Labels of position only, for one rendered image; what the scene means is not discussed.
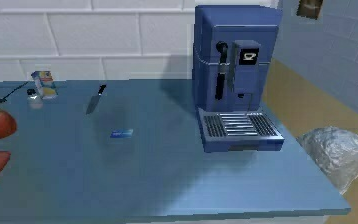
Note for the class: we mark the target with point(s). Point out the clear shaker with black cap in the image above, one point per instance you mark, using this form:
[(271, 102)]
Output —
[(34, 100)]

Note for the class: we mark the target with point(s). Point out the colourful small carton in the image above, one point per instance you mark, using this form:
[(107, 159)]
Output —
[(44, 85)]

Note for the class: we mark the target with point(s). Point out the blue card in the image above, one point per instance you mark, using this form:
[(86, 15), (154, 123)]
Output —
[(121, 133)]

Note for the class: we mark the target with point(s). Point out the blue coffee machine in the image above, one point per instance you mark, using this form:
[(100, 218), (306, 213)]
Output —
[(233, 83)]

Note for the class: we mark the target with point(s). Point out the grey bin bag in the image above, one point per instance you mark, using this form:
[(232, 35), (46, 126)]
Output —
[(337, 155)]

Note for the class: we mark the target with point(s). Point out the blue table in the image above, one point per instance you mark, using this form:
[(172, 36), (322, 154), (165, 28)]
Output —
[(147, 173)]

